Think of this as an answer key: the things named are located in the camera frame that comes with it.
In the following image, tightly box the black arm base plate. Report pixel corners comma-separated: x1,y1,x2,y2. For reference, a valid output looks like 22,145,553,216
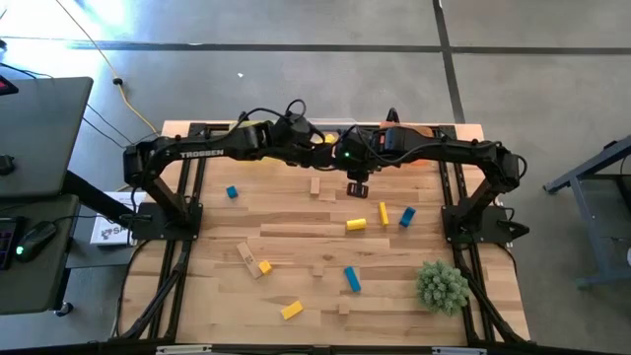
441,204,531,247
131,201,204,243

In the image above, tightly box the dark desk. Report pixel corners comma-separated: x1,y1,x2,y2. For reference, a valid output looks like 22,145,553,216
0,193,81,317

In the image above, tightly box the green artificial succulent plant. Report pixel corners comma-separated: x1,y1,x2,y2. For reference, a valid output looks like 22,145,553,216
415,259,471,318

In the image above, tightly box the black desk support beam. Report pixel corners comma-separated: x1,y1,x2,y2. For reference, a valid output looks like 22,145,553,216
61,169,137,223

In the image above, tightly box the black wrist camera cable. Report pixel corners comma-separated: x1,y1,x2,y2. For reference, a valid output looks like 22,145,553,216
236,98,310,129

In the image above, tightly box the silver aluminium bracket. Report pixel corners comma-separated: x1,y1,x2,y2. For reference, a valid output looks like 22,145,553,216
155,344,214,355
431,346,488,355

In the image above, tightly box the orange translucent plastic bin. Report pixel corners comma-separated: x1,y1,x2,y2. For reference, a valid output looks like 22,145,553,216
378,121,436,167

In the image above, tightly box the grey desk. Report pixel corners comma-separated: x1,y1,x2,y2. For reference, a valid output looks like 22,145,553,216
0,76,95,199

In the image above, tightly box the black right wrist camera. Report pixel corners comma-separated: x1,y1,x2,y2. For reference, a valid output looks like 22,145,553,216
337,137,369,172

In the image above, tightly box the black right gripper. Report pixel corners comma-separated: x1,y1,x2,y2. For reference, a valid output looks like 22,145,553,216
344,162,376,199

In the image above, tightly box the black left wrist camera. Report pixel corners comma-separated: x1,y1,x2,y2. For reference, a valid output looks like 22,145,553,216
273,111,315,149

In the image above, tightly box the black device with red light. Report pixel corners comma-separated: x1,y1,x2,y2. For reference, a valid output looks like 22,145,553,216
0,74,20,98

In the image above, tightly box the black aluminium frame rail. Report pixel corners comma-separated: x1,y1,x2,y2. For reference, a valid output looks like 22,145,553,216
110,122,208,344
107,338,631,355
436,122,531,346
186,121,459,135

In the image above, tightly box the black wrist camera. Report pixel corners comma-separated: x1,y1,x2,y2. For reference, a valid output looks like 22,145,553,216
273,111,315,149
337,137,369,172

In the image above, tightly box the blue-grey metal cart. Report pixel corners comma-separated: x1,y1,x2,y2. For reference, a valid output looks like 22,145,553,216
542,135,631,290

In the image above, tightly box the black floor cable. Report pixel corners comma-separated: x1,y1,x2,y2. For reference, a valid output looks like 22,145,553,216
0,61,162,149

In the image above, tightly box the black computer mouse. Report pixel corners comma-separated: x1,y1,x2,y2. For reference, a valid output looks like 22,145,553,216
14,220,58,263

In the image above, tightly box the long blue wooden block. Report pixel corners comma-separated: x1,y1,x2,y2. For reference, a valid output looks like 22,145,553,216
343,265,363,293

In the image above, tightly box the white printed box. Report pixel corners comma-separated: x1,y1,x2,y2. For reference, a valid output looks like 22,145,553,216
89,190,149,247

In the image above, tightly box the black backlit keyboard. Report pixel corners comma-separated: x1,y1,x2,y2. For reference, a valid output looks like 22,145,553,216
0,215,21,271

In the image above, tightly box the long printed plain wooden block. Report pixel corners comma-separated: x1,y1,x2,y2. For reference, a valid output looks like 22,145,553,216
236,241,264,280

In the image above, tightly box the yellow extension cord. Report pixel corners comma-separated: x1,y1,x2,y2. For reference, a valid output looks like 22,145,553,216
52,0,162,137

